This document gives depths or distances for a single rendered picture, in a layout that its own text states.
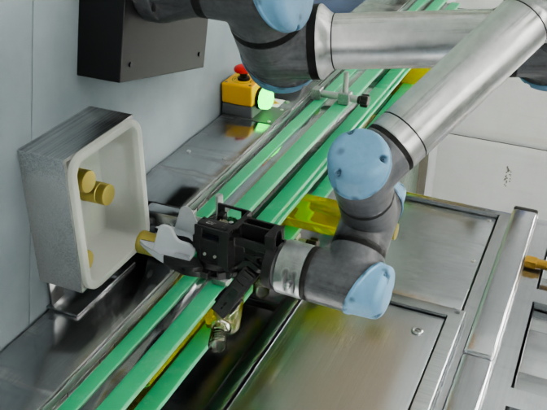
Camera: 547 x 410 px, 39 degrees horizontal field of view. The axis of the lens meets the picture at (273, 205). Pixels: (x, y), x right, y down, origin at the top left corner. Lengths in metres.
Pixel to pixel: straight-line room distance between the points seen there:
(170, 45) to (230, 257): 0.39
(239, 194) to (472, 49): 0.55
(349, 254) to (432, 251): 0.79
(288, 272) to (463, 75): 0.33
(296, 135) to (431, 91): 0.67
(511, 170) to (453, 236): 5.88
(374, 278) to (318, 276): 0.07
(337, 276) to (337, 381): 0.40
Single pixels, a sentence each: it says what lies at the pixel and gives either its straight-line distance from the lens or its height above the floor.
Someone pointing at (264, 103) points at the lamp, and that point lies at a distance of 1.61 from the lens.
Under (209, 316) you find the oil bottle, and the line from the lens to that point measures 1.29.
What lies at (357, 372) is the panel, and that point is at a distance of 1.40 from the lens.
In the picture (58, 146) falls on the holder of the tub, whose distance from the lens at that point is 1.13.
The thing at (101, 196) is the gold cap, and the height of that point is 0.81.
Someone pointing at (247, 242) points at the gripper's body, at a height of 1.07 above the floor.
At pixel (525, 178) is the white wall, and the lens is 7.75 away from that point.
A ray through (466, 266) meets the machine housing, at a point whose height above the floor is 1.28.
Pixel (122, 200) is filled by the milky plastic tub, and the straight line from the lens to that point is 1.28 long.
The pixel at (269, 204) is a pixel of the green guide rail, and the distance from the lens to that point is 1.49.
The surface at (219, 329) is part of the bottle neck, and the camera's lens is 1.27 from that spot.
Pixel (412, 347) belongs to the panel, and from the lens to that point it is 1.47.
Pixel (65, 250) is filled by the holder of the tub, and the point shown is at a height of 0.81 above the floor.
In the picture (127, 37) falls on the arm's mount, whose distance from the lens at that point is 1.17.
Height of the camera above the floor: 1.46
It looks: 20 degrees down
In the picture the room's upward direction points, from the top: 103 degrees clockwise
